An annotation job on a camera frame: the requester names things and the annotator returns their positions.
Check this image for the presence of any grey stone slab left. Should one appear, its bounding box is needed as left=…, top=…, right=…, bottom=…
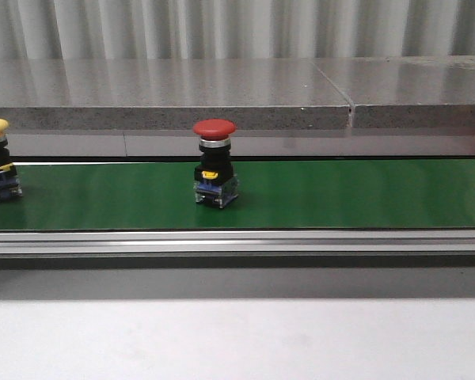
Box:
left=0, top=59, right=350, bottom=131

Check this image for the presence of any grey stone slab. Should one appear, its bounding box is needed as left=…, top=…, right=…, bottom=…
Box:
left=314, top=55, right=475, bottom=130
left=0, top=59, right=350, bottom=131

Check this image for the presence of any green conveyor belt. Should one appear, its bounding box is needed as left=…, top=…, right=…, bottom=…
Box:
left=0, top=159, right=475, bottom=230

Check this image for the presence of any grey stone slab right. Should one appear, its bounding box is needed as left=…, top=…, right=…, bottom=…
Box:
left=314, top=55, right=475, bottom=130

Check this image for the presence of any white conveyor back panel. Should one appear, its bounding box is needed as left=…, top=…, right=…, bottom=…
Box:
left=7, top=128, right=475, bottom=158

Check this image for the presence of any white corrugated curtain backdrop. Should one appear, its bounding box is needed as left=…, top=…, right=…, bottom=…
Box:
left=0, top=1, right=475, bottom=59

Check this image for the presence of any aluminium conveyor front rail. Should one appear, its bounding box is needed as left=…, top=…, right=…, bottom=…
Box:
left=0, top=229, right=475, bottom=259

